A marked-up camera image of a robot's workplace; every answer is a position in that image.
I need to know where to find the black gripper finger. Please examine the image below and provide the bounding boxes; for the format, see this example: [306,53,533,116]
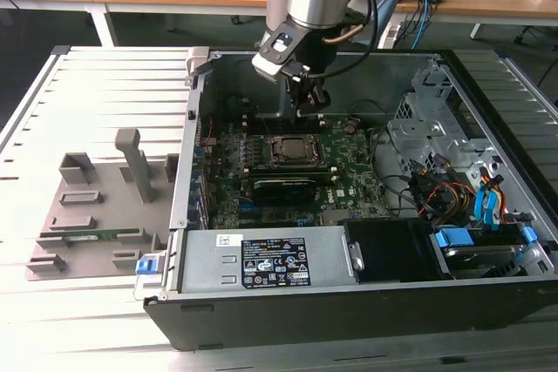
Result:
[310,82,331,112]
[287,78,314,119]

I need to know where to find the thin wire locking lever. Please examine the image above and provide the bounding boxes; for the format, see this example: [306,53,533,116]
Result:
[257,108,276,145]

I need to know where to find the silver CPU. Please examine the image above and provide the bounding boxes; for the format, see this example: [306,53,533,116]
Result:
[278,137,313,161]

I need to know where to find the metal socket cover frame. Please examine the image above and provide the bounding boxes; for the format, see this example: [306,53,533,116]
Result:
[270,134,323,168]

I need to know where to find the CPU socket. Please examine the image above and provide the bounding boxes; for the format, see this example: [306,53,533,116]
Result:
[268,132,323,169]

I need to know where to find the green motherboard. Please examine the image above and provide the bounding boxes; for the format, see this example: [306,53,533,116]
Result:
[198,114,393,232]

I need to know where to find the black graphics card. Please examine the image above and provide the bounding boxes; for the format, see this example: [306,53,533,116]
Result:
[251,176,320,208]

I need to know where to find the silver drive cage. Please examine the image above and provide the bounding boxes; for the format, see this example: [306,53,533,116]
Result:
[385,53,514,186]

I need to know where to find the silver chipset heatsink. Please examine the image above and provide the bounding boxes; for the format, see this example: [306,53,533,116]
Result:
[321,208,350,224]

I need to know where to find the black plastic fan shroud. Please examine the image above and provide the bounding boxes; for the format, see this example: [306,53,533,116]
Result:
[343,216,439,285]

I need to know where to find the silver power supply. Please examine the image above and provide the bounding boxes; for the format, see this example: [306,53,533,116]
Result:
[176,227,352,295]

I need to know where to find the black and silver PC case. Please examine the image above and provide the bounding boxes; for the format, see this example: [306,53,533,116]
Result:
[133,47,558,351]

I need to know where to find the green RAM stick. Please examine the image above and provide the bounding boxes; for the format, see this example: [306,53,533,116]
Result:
[41,227,145,240]

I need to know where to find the hard disk blue carrier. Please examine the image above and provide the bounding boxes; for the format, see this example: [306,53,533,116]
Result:
[431,226,540,281]

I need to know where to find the grey parts rack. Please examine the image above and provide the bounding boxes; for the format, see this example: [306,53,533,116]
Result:
[24,127,180,282]

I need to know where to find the blue case latch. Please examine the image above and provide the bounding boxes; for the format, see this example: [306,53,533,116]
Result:
[134,255,160,278]

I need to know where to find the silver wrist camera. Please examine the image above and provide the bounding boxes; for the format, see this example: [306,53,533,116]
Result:
[251,26,306,85]

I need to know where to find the black camera cable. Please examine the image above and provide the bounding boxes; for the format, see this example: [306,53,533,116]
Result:
[300,0,381,84]

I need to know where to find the black wire bundle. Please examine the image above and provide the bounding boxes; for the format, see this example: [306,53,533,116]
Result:
[368,125,437,219]

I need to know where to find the yellow red power wires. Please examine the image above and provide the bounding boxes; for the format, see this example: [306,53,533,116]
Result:
[425,179,476,220]

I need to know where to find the blue flat data wire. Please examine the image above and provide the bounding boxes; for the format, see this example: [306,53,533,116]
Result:
[473,173,505,233]

